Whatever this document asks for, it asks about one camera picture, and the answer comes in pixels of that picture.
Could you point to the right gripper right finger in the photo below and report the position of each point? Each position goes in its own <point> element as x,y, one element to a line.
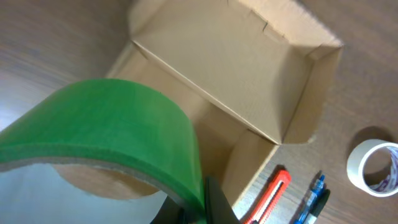
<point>217,207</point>

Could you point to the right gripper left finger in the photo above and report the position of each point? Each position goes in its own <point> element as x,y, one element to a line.
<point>170,213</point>

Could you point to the orange utility knife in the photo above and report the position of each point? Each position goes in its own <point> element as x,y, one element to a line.
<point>269,198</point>

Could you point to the green tape roll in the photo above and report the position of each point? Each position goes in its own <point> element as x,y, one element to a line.
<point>116,124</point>

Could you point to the cardboard box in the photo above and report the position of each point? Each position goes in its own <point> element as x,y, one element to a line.
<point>251,75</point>

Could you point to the beige masking tape roll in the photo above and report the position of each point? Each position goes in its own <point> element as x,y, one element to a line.
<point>372,167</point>

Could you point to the black white marker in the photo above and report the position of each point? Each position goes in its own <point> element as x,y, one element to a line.
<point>318,207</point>

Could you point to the blue pen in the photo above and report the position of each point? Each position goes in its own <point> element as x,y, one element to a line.
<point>310,199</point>

